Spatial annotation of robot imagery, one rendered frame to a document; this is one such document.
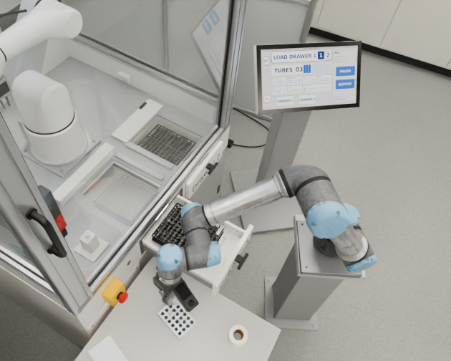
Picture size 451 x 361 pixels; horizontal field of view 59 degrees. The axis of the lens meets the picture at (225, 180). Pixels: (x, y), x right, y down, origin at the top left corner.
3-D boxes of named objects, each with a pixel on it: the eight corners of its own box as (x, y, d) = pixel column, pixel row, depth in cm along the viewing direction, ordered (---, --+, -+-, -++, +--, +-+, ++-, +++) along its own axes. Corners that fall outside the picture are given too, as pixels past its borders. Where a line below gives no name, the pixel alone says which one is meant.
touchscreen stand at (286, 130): (310, 226, 265) (368, 118, 183) (245, 235, 257) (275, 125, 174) (288, 167, 293) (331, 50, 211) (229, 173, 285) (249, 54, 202)
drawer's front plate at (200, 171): (221, 156, 188) (223, 140, 179) (188, 199, 172) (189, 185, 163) (218, 155, 188) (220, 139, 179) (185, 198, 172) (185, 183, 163)
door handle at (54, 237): (72, 256, 96) (51, 215, 80) (64, 265, 94) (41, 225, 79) (56, 246, 97) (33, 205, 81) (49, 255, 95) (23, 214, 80)
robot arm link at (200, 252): (215, 225, 125) (180, 231, 123) (222, 257, 118) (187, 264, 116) (213, 238, 131) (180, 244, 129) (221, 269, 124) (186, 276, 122)
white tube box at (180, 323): (197, 325, 147) (197, 321, 144) (179, 342, 143) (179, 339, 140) (175, 301, 151) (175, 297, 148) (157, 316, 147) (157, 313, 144)
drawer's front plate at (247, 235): (250, 238, 163) (254, 225, 155) (215, 298, 148) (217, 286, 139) (246, 236, 164) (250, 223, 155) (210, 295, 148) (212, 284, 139)
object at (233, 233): (245, 238, 162) (247, 230, 157) (212, 290, 148) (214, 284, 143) (162, 193, 171) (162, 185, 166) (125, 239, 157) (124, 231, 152)
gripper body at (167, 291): (170, 271, 141) (169, 256, 132) (186, 288, 138) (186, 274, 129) (152, 284, 138) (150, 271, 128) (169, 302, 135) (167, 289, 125)
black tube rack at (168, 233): (222, 236, 161) (224, 228, 156) (200, 270, 151) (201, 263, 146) (177, 210, 166) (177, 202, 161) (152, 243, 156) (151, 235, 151)
